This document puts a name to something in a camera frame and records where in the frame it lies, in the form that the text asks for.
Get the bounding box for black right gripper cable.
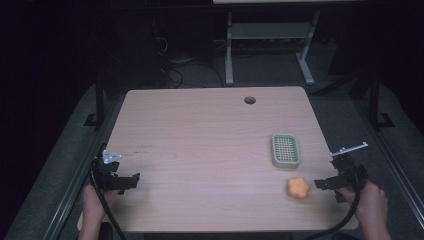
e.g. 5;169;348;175
304;173;364;240

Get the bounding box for white metal stand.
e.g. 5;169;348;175
224;9;322;87

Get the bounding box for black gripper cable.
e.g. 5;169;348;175
304;173;364;240
89;168;128;240

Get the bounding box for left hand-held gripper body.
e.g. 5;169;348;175
90;143;124;192

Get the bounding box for orange flower-shaped soap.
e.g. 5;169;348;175
286;176;311;201

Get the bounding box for dark chair part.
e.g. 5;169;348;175
99;221;115;240

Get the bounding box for black metal stand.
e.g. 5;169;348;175
83;65;109;128
365;69;396;130

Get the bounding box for person's right hand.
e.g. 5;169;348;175
337;179;390;232

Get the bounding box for black floor cables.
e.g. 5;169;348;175
151;19;225;89

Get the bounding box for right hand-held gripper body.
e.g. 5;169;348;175
329;141;370;204

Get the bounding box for person's left hand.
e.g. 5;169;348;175
81;184;120;232

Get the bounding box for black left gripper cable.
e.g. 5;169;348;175
89;168;128;240

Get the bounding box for grey slotted tray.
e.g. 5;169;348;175
270;132;301;170

